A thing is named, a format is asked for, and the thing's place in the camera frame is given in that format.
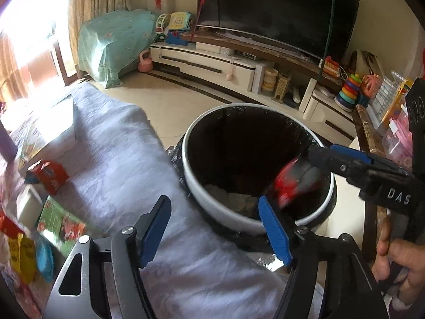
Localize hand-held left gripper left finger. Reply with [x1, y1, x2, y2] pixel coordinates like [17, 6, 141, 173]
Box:
[41, 195, 172, 319]

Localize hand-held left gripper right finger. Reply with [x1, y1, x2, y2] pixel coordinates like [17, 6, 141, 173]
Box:
[258, 195, 390, 319]

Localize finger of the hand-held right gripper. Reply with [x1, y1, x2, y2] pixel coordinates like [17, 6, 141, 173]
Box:
[307, 148, 367, 187]
[330, 144, 409, 177]

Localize red snack packet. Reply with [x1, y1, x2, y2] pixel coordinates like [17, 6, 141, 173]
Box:
[274, 158, 324, 208]

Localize white-rimmed trash can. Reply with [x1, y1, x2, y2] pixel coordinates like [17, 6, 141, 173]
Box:
[171, 104, 337, 240]

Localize person's right hand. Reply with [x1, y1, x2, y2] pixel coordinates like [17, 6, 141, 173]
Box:
[372, 216, 425, 309]

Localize clear plastic organizer box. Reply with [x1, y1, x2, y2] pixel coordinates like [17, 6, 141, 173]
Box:
[368, 70, 414, 167]

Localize pale purple tablecloth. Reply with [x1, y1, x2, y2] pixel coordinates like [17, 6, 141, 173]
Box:
[0, 83, 326, 319]

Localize orange plastic toy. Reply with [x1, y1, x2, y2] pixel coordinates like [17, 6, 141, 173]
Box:
[361, 73, 382, 99]

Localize small wooden toy house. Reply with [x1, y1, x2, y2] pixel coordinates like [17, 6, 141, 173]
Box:
[274, 73, 291, 104]

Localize green printed packet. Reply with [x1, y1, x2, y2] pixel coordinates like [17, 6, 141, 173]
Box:
[36, 196, 97, 253]

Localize beige bag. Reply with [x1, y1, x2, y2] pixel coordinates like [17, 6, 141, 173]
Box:
[350, 50, 382, 77]

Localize stacked round bamboo boxes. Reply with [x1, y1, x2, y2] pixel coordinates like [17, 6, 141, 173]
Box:
[262, 68, 279, 94]

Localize blue snack packet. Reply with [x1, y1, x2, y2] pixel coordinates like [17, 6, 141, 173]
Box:
[36, 239, 55, 283]

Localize orange snack box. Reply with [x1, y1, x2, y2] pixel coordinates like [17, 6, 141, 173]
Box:
[26, 160, 70, 196]

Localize white small box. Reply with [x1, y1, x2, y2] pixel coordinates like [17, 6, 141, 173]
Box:
[16, 184, 45, 223]

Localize yellow snack packet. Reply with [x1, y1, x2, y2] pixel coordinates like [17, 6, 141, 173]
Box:
[8, 233, 37, 284]

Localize green pole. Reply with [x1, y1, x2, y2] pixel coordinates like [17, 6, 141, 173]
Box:
[319, 0, 337, 78]

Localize black set-top box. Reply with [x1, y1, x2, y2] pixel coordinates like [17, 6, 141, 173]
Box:
[232, 51, 261, 61]

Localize stack of books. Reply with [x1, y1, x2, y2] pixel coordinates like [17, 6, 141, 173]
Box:
[18, 120, 77, 170]

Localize white TV cabinet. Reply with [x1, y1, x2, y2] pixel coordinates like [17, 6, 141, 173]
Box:
[150, 31, 357, 140]

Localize black television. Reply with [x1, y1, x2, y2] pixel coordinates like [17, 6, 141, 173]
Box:
[197, 0, 362, 61]

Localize pink kettlebell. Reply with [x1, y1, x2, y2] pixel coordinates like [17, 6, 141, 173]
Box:
[139, 49, 153, 73]

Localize teal cloth cover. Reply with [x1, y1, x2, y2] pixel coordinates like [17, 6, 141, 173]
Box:
[77, 9, 158, 89]

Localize blue toy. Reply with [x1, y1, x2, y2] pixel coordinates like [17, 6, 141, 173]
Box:
[165, 30, 190, 45]

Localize pink pole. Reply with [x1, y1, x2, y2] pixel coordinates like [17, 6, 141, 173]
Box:
[191, 0, 215, 40]

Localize yellow toy phone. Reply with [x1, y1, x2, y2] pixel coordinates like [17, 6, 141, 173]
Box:
[169, 11, 196, 30]

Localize white green toy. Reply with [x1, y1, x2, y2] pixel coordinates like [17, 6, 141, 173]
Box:
[155, 13, 171, 35]

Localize rainbow ring stacker toy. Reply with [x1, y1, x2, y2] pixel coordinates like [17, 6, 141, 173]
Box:
[335, 74, 362, 113]

